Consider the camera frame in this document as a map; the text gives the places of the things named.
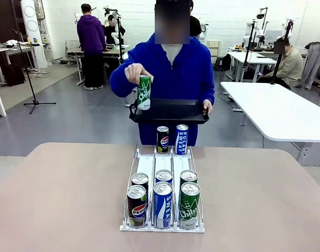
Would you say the black tripod microphone stand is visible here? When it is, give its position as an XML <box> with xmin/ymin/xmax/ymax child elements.
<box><xmin>13</xmin><ymin>29</ymin><xmax>57</xmax><ymax>114</ymax></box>

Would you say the tall white column appliance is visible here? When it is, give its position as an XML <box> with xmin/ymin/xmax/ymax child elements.
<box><xmin>20</xmin><ymin>0</ymin><xmax>48</xmax><ymax>69</ymax></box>

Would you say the white drawer cabinet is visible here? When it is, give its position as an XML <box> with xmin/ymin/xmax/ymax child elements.
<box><xmin>207</xmin><ymin>39</ymin><xmax>221</xmax><ymax>64</ymax></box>

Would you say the white three-lane can rack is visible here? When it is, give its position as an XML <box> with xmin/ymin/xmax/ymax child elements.
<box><xmin>119</xmin><ymin>143</ymin><xmax>206</xmax><ymax>234</ymax></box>

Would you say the white rectangular table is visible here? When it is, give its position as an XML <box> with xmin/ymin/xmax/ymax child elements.
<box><xmin>227</xmin><ymin>51</ymin><xmax>278</xmax><ymax>82</ymax></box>

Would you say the person in black shirt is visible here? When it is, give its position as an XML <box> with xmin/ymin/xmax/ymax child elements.
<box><xmin>188</xmin><ymin>0</ymin><xmax>202</xmax><ymax>38</ymax></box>

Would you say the person's right forearm blue sleeve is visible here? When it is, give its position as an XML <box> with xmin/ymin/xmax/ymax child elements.
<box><xmin>109</xmin><ymin>62</ymin><xmax>140</xmax><ymax>98</ymax></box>

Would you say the person in blue hoodie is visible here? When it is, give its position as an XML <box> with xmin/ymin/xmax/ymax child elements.
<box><xmin>109</xmin><ymin>0</ymin><xmax>216</xmax><ymax>146</ymax></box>

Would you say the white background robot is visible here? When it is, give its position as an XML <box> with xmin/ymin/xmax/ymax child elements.
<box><xmin>242</xmin><ymin>20</ymin><xmax>267</xmax><ymax>51</ymax></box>

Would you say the white cluttered table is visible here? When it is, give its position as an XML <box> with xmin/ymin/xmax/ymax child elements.
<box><xmin>0</xmin><ymin>39</ymin><xmax>39</xmax><ymax>85</ymax></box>

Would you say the black pole stand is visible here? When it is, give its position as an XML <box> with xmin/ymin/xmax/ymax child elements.
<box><xmin>240</xmin><ymin>20</ymin><xmax>257</xmax><ymax>82</ymax></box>
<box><xmin>270</xmin><ymin>20</ymin><xmax>294</xmax><ymax>85</ymax></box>
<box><xmin>116</xmin><ymin>15</ymin><xmax>124</xmax><ymax>64</ymax></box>

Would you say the seated person in beige shirt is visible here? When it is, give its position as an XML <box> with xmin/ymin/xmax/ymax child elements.
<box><xmin>257</xmin><ymin>38</ymin><xmax>304</xmax><ymax>90</ymax></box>

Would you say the person's right hand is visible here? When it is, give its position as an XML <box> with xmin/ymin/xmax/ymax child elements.
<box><xmin>124</xmin><ymin>63</ymin><xmax>154</xmax><ymax>85</ymax></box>

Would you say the seated person in black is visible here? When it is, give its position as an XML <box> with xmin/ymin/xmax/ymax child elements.
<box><xmin>103</xmin><ymin>14</ymin><xmax>126</xmax><ymax>45</ymax></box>

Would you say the person in purple hoodie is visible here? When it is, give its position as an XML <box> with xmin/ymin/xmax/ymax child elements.
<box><xmin>76</xmin><ymin>3</ymin><xmax>106</xmax><ymax>91</ymax></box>

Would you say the black bag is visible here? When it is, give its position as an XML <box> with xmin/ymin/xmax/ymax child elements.
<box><xmin>4</xmin><ymin>64</ymin><xmax>26</xmax><ymax>87</ymax></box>

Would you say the black rectangular serving tray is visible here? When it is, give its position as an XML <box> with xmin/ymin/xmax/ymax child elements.
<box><xmin>129</xmin><ymin>98</ymin><xmax>210</xmax><ymax>124</ymax></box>

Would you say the grey work table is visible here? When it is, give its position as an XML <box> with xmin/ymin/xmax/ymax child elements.
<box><xmin>66</xmin><ymin>44</ymin><xmax>131</xmax><ymax>87</ymax></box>

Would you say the large white rounded table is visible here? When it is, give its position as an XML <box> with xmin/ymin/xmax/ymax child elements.
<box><xmin>219</xmin><ymin>81</ymin><xmax>320</xmax><ymax>166</ymax></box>

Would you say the black Pepsi can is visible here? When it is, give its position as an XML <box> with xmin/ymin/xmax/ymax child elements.
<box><xmin>156</xmin><ymin>126</ymin><xmax>170</xmax><ymax>154</ymax></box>
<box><xmin>126</xmin><ymin>184</ymin><xmax>147</xmax><ymax>228</ymax></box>
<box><xmin>131</xmin><ymin>172</ymin><xmax>150</xmax><ymax>196</ymax></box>

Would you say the person's left forearm blue sleeve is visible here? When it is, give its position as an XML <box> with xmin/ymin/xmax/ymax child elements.
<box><xmin>199</xmin><ymin>83</ymin><xmax>216</xmax><ymax>106</ymax></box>

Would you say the person's left hand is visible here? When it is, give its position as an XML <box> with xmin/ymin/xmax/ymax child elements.
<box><xmin>201</xmin><ymin>99</ymin><xmax>214</xmax><ymax>116</ymax></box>

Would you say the green Chilsung cider can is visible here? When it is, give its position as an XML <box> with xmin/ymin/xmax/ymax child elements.
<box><xmin>178</xmin><ymin>181</ymin><xmax>201</xmax><ymax>230</ymax></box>
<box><xmin>136</xmin><ymin>75</ymin><xmax>153</xmax><ymax>111</ymax></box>
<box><xmin>179</xmin><ymin>169</ymin><xmax>198</xmax><ymax>185</ymax></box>

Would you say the blue Pocari Sweat can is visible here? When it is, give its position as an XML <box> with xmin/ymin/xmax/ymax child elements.
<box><xmin>175</xmin><ymin>124</ymin><xmax>189</xmax><ymax>155</ymax></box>
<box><xmin>152</xmin><ymin>181</ymin><xmax>173</xmax><ymax>228</ymax></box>
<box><xmin>155</xmin><ymin>169</ymin><xmax>174</xmax><ymax>186</ymax></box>

